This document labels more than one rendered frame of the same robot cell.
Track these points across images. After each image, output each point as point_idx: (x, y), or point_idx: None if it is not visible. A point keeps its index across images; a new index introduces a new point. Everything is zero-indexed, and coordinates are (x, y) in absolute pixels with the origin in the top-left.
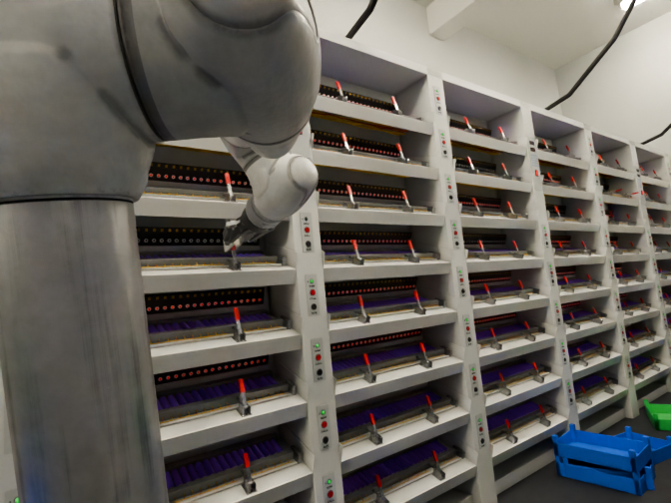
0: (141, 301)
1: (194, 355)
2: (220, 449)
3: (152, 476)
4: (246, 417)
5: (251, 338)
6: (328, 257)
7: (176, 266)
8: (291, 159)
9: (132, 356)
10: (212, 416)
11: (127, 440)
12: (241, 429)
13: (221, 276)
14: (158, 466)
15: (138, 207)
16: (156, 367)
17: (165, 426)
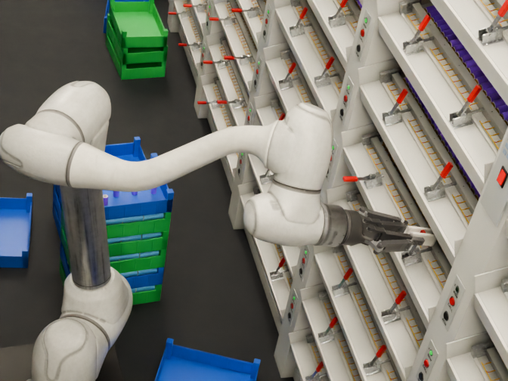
0: (72, 197)
1: (363, 286)
2: None
3: (72, 240)
4: (361, 370)
5: (392, 328)
6: (495, 369)
7: (400, 211)
8: (249, 199)
9: (66, 208)
10: (368, 342)
11: (66, 225)
12: (360, 373)
13: (392, 252)
14: (75, 240)
15: (385, 138)
16: (352, 264)
17: (356, 309)
